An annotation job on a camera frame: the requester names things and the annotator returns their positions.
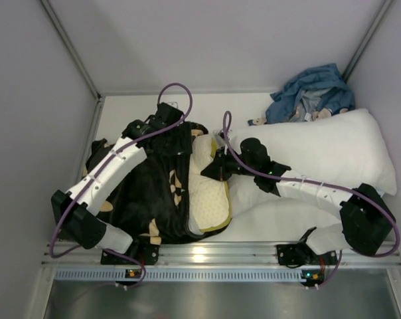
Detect cream yellow quilted pillow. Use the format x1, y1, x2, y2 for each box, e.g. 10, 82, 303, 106
188, 135, 232, 235

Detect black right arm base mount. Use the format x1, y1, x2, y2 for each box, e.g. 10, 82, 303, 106
276, 227, 337, 268

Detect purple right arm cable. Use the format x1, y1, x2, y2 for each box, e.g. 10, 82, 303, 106
222, 110, 401, 290

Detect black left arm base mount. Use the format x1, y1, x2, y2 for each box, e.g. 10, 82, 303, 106
100, 244, 159, 266

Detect black floral plush pillowcase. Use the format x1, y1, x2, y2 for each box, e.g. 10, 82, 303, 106
82, 121, 211, 245

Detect perforated grey cable duct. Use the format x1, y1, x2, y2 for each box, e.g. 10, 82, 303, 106
54, 267, 324, 282

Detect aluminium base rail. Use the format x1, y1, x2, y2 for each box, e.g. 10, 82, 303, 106
41, 242, 401, 269

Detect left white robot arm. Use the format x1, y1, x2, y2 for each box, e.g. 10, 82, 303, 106
51, 102, 187, 254

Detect small plush toy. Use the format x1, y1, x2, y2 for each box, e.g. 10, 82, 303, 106
248, 118, 267, 126

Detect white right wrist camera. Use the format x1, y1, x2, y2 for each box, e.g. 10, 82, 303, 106
212, 130, 227, 148

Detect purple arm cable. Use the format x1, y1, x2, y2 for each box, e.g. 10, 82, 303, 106
222, 110, 401, 290
48, 82, 193, 288

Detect large white pillow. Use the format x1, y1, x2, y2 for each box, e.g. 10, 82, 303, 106
200, 108, 398, 230

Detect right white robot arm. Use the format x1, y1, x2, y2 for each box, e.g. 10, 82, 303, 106
201, 138, 396, 257

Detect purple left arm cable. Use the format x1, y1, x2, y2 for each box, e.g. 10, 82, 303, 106
48, 82, 193, 288

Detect crumpled blue shirt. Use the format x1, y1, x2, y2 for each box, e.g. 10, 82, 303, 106
265, 63, 355, 124

